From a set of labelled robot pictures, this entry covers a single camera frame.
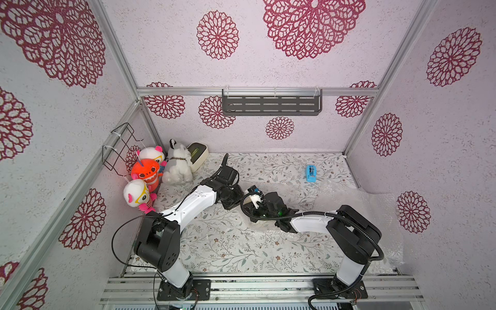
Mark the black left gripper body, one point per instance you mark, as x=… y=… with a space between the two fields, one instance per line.
x=234 y=197

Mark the clear bubble wrap sheet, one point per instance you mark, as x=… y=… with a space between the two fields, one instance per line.
x=334 y=195

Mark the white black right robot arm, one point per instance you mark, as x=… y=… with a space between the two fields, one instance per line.
x=356 y=236

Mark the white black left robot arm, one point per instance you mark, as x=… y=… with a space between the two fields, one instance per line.
x=158 y=241

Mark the floral table mat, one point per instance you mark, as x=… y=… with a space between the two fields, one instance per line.
x=224 y=241

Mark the blue tape dispenser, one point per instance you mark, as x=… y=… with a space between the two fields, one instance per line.
x=311 y=174

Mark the grey white husky plush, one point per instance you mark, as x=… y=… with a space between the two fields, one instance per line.
x=178 y=168

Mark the white pink plush toy top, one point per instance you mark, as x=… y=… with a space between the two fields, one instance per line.
x=152 y=153

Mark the orange red plush toy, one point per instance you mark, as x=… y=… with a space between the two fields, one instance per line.
x=149 y=171

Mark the white plush with yellow glasses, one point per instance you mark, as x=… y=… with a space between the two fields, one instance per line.
x=137 y=194

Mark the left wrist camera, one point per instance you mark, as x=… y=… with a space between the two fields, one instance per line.
x=226 y=174

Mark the grey wall shelf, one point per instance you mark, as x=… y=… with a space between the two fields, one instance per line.
x=275 y=105

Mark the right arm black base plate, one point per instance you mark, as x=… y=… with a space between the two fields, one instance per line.
x=333 y=288

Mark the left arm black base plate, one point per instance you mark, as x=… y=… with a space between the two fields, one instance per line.
x=195 y=289

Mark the black wire basket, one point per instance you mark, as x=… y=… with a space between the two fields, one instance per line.
x=116 y=157

